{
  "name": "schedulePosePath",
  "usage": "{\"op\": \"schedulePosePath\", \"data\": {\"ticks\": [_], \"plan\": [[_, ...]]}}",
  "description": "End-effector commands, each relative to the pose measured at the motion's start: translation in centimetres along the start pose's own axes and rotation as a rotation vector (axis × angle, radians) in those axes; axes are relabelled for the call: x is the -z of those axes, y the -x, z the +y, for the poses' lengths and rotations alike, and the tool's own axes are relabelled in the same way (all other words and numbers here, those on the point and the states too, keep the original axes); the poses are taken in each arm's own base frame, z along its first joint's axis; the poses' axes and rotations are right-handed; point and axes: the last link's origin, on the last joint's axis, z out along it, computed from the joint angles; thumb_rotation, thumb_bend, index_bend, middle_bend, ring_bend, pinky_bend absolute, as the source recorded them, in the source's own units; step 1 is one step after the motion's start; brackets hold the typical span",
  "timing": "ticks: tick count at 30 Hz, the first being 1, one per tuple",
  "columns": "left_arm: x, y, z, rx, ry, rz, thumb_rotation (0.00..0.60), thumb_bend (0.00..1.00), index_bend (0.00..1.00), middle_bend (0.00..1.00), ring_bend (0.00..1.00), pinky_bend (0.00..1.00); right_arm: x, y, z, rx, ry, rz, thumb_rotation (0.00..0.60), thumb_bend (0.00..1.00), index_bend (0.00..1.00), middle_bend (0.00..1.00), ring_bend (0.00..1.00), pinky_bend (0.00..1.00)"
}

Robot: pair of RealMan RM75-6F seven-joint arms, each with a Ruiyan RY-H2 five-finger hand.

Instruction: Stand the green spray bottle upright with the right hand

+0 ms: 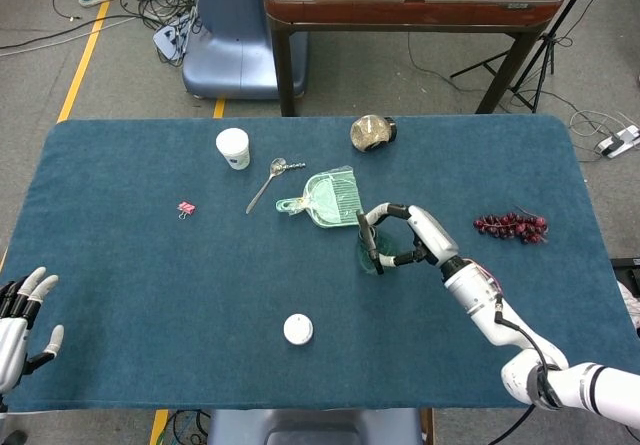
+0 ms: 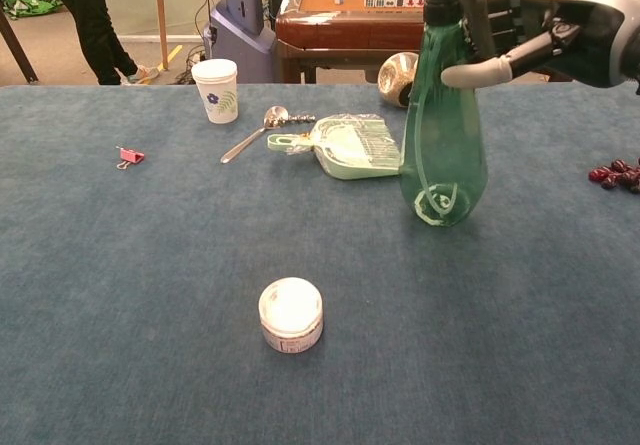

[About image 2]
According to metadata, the wooden pole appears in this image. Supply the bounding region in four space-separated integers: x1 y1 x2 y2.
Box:
152 0 170 71

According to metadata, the dark slanted pole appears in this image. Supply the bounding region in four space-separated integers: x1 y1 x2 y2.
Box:
0 9 40 85

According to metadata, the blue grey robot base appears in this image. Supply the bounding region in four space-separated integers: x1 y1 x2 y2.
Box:
202 0 281 85

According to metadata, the white round cream jar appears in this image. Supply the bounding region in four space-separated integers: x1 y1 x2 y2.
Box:
257 276 325 354

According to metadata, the paper cup with flower print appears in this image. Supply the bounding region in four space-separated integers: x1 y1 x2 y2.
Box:
190 58 239 125

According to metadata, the person in black trousers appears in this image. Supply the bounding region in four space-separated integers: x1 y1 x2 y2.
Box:
32 0 160 86

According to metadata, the pink binder clip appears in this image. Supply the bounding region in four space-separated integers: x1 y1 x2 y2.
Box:
115 145 146 171

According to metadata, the metal spoon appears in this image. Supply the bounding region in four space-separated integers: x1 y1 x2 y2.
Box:
220 105 290 165

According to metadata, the green dustpan set in wrap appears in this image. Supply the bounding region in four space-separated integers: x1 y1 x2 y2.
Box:
266 112 404 181

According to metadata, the green bag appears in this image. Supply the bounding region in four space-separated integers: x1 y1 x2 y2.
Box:
0 0 65 20

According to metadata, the wooden mahjong table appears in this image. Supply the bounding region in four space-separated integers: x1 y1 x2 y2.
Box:
274 0 574 85

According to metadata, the round glass jar black lid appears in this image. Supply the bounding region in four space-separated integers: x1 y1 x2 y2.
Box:
377 51 420 109

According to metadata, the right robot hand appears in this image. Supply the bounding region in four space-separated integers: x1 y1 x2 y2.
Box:
440 0 640 90

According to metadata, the green plastic spray bottle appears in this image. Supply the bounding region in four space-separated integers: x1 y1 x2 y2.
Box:
399 0 494 228

